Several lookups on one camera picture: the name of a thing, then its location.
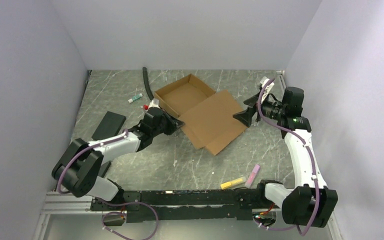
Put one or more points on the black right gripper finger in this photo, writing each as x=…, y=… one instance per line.
x=245, y=117
x=252, y=102

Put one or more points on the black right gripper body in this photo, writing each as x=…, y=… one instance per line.
x=272, y=110

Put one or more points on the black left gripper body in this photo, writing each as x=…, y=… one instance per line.
x=158, y=129

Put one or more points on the brown cardboard box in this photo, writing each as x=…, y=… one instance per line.
x=207, y=114

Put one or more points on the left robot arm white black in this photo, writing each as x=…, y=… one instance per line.
x=77, y=171

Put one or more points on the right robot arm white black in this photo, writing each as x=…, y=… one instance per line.
x=311, y=202

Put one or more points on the black flat rectangular block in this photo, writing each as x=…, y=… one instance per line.
x=109, y=126

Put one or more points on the yellow highlighter marker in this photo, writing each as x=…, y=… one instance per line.
x=233, y=183

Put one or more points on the pink highlighter marker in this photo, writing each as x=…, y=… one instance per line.
x=252, y=176

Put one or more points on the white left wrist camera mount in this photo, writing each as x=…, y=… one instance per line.
x=153, y=104

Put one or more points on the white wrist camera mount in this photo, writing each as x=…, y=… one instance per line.
x=268, y=83
x=153, y=104

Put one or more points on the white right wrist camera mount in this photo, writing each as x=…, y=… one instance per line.
x=268, y=83

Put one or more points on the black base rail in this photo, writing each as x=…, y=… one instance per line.
x=146, y=205

